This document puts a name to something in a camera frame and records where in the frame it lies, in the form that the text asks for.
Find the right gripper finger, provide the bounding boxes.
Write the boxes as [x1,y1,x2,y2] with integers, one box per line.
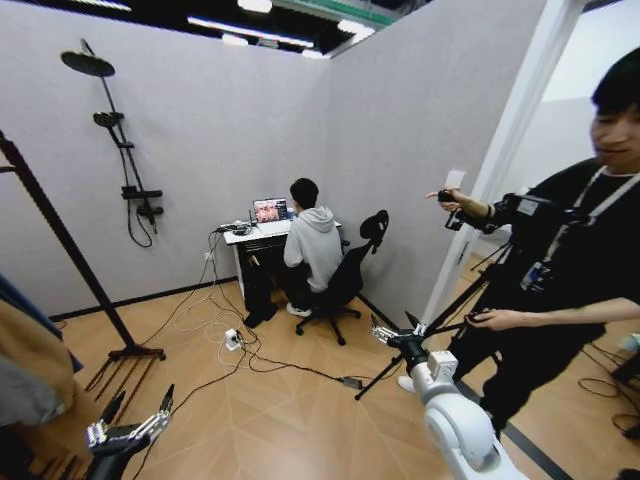
[404,310,429,337]
[370,313,396,346]

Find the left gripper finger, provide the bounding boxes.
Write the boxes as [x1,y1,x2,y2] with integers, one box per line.
[128,383,175,441]
[87,390,126,447]

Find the grey garment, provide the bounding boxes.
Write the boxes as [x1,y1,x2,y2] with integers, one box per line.
[0,355,67,429]

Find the tan garment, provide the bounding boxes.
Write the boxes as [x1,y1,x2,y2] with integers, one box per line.
[0,298,101,480]

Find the blue garment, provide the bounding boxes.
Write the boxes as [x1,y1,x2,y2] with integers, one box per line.
[0,272,85,374]

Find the black tripod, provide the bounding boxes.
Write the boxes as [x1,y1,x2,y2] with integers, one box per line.
[353,238,519,402]

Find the black office chair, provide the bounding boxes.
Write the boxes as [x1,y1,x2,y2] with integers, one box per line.
[293,209,391,347]

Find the seated person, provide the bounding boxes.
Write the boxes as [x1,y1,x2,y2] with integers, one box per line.
[282,177,347,318]

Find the white desk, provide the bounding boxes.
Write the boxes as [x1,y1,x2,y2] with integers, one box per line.
[222,218,347,329]

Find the open laptop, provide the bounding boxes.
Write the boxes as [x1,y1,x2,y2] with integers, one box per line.
[251,197,293,237]

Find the black desk device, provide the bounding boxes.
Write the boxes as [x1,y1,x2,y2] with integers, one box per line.
[216,222,257,237]

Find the standing person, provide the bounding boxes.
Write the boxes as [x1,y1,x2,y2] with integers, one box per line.
[397,47,640,441]

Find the dark brown clothes rack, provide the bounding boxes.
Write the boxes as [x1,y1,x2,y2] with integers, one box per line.
[0,128,167,401]

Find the black shower set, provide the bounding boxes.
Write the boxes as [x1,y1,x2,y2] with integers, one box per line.
[59,37,166,249]

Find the long ceiling light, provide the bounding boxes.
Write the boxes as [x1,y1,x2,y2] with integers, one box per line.
[186,14,317,50]

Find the black floor cable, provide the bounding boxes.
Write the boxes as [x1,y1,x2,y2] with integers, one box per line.
[144,227,376,480]

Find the white floor cable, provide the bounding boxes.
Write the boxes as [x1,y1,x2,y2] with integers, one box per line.
[172,279,251,371]

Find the blue lanyard badge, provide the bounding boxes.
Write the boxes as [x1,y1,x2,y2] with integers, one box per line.
[518,259,553,294]

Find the black camera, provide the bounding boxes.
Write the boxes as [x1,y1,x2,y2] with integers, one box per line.
[492,191,564,239]

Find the white door frame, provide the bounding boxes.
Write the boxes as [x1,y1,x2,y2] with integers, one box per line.
[419,0,587,329]

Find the tangled black cables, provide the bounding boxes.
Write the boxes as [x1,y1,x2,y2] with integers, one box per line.
[577,342,640,439]

